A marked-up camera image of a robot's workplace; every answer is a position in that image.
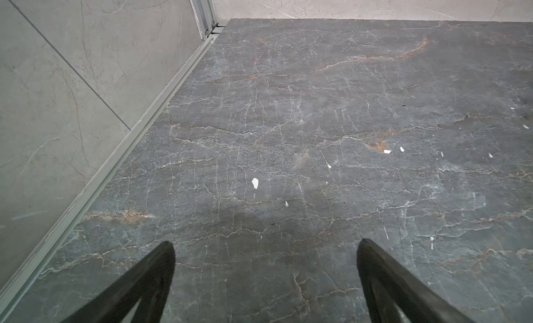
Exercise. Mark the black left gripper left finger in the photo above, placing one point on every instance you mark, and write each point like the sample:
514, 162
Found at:
144, 289

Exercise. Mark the aluminium frame rail left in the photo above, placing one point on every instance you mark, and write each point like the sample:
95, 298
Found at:
80, 82

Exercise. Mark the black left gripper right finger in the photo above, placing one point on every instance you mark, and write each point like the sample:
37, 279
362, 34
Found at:
391, 289

